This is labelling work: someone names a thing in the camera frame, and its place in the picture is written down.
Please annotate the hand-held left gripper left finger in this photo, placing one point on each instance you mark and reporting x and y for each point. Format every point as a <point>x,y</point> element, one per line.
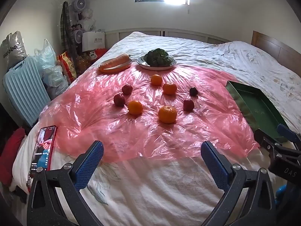
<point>89,163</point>

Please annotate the small white fan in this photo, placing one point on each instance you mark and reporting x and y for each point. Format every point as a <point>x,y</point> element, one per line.
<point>79,4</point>
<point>78,37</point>

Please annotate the red cloth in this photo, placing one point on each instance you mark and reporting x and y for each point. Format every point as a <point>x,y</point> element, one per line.
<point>10,155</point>

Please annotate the crumpled clear plastic bag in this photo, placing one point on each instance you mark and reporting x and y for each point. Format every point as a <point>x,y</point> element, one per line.
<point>87,18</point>

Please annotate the yellow and red rice bag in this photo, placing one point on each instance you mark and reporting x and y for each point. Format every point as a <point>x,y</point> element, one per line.
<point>68,66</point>

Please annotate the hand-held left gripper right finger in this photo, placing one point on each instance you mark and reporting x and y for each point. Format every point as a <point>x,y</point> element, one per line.
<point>215,163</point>

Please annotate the plaid scarf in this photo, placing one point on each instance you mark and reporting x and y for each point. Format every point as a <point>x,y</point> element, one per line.
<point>65,26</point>

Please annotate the red plum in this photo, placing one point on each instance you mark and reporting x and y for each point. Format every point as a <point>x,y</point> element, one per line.
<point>193,91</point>
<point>119,99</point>
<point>127,89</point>
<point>188,105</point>

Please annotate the grey printed plastic bag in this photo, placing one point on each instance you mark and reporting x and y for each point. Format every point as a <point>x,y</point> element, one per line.
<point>13,48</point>

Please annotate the wooden headboard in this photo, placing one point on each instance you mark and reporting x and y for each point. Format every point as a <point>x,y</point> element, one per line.
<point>275,48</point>

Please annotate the green leafy vegetable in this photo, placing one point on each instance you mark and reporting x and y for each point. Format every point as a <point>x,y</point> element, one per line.
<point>157,57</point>

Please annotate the orange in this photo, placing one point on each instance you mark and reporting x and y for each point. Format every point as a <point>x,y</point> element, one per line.
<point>135,107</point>
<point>167,114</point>
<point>156,80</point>
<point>169,88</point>

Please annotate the light blue suitcase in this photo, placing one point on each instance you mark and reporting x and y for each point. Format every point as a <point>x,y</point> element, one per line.
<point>25,89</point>

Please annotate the orange plate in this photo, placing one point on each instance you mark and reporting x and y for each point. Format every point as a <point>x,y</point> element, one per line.
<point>117,70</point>

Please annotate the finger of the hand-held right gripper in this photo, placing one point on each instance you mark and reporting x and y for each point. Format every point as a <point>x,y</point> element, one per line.
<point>288,133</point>
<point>264,140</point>

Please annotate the white paper bag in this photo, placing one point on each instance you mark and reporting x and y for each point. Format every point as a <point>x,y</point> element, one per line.
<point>93,41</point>

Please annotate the pink plastic sheet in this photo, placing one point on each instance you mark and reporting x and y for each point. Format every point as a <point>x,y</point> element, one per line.
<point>152,136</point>

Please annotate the red smartphone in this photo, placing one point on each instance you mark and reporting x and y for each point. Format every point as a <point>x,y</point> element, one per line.
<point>44,146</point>

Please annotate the white knife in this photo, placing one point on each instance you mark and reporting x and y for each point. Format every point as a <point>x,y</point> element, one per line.
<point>118,66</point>

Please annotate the white plate with blue rim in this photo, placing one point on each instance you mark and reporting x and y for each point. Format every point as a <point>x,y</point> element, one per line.
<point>143,64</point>

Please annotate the green tray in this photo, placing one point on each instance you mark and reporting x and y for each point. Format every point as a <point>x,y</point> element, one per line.
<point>258,106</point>

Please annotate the carrot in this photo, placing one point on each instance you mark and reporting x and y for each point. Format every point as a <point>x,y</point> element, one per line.
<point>115,60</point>

